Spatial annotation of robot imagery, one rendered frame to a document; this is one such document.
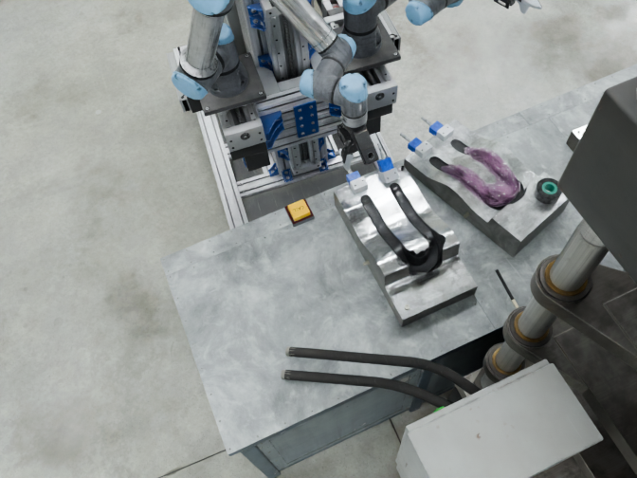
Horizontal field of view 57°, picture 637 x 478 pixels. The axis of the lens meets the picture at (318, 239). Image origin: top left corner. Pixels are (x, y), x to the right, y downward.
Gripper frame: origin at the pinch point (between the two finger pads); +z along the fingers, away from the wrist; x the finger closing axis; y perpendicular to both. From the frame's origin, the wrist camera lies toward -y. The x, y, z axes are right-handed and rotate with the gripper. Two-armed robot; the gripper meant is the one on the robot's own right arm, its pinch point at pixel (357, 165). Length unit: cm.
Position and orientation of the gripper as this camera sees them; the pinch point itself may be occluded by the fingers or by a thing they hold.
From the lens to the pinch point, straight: 188.9
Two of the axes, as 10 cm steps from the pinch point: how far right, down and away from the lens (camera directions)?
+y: -4.0, -7.9, 4.7
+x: -9.1, 3.8, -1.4
